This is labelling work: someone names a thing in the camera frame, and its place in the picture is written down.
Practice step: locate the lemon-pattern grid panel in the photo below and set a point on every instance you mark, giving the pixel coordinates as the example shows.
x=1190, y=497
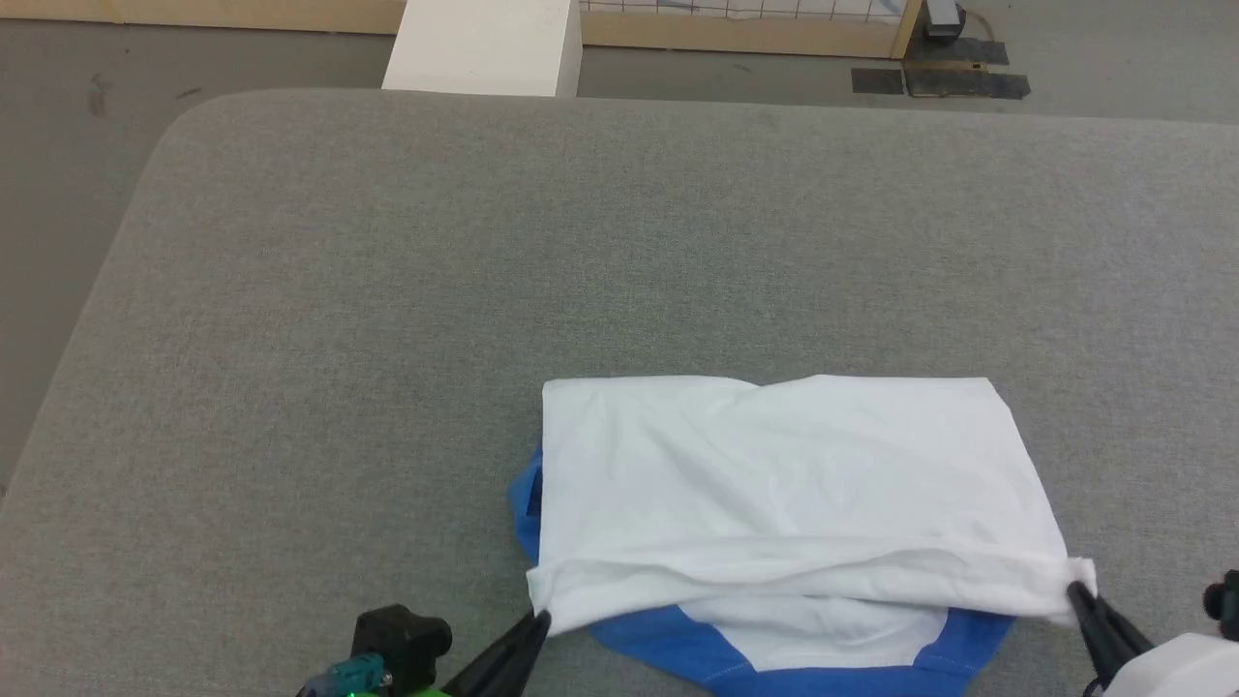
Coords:
x=736, y=29

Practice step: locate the grey fabric work surface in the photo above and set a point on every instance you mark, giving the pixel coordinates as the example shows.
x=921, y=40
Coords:
x=387, y=290

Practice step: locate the white rectangular box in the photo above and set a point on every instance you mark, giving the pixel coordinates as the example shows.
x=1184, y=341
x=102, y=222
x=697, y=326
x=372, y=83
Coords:
x=484, y=48

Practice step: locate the small dark floor plate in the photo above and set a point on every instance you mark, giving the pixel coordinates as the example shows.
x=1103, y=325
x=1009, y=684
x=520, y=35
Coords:
x=877, y=81

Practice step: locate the large dark floor plate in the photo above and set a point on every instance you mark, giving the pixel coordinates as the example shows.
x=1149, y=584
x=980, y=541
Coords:
x=968, y=82

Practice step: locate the metal panel stand foot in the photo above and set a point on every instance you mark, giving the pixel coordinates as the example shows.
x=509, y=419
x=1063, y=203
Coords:
x=942, y=17

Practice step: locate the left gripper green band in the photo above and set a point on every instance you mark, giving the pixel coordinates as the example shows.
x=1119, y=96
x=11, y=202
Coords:
x=402, y=639

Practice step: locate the white and blue raglan shirt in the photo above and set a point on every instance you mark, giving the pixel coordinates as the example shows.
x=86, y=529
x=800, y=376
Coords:
x=794, y=484

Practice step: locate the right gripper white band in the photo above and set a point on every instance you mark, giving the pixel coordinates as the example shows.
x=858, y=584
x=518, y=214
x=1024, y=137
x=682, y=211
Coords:
x=1186, y=673

